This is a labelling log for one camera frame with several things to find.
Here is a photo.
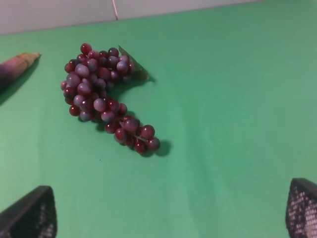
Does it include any purple toy eggplant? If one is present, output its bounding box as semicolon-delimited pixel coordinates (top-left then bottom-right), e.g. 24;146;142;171
0;53;41;93

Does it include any green table cloth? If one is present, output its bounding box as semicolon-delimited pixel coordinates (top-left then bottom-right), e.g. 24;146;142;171
0;0;317;238

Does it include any red plastic grape bunch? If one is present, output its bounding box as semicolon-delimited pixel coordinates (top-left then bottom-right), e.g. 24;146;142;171
60;43;160;155

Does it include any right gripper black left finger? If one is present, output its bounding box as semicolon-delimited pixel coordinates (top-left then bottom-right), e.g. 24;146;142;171
0;185;57;238

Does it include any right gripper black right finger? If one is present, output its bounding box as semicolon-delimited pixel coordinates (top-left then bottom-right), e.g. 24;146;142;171
285;178;317;238

